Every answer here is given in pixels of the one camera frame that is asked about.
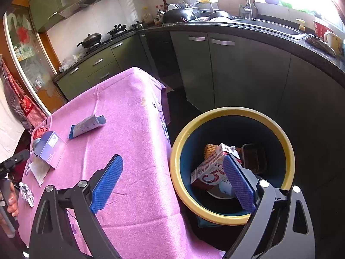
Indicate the dark base cabinets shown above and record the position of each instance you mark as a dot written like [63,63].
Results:
[242,75]

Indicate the black wok with lid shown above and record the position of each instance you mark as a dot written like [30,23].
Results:
[90,40]

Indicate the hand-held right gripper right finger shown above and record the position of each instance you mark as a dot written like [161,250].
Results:
[238,183]

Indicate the clear plastic bags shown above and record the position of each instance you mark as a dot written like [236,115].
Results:
[68,63]

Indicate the white plates in rack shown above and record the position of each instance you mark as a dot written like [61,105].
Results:
[178,5]

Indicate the steel range hood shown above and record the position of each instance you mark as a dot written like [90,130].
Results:
[86,2]

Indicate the white hanging sheet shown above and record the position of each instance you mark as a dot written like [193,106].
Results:
[8,129]

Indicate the brown rag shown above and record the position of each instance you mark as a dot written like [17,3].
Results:
[320,44]

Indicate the white tissue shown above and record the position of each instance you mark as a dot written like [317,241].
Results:
[40,171]

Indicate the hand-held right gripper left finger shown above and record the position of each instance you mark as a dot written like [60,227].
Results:
[107,184]

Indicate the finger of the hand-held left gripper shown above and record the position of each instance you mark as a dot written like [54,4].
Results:
[13,160]

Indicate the red mug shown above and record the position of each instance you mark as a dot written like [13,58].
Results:
[320,28]

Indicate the white mug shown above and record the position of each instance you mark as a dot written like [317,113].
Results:
[334,40]

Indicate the straight chrome faucet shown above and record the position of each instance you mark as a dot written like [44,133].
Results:
[248,5]

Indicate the blue cardboard box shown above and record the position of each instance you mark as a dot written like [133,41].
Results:
[50,148]

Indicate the yellow soap pump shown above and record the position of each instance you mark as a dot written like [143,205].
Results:
[300,25]

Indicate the orange foam net sleeve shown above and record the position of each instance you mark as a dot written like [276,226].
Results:
[210,151]

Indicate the printed glass sliding door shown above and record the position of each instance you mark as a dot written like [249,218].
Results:
[29,59]

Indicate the blue and silver wrapper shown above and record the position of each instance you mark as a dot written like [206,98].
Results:
[86,126]

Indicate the large black wok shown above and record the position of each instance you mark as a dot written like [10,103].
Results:
[178,16]

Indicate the green wall cabinets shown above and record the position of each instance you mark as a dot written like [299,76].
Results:
[43,8]

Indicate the small black lidded pot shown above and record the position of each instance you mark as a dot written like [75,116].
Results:
[138,24]

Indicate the person's left hand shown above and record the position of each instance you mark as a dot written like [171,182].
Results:
[13,202]

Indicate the brown plastic tray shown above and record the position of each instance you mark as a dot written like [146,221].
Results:
[254,157]

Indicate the dark condiment bottles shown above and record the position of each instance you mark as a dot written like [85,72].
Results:
[161,8]

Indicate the red drink can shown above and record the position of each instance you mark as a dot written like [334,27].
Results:
[40,133]

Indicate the crumpled white printed wrapper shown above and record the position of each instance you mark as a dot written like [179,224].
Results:
[26,194]

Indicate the green base cabinets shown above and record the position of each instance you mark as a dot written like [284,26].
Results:
[99,64]

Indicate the pink and white carton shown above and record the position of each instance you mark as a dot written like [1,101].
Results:
[209,171]

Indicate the pink floral tablecloth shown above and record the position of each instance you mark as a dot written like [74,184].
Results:
[129,129]

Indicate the black pan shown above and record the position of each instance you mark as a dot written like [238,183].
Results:
[220,15]

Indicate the yellow-rimmed dark bin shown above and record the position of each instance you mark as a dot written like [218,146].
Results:
[180,172]

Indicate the gas stove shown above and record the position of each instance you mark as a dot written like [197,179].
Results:
[107,39]

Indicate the red checked apron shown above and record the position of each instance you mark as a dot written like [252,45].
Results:
[25,105]

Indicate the steel sink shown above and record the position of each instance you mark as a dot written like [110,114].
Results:
[269,28]

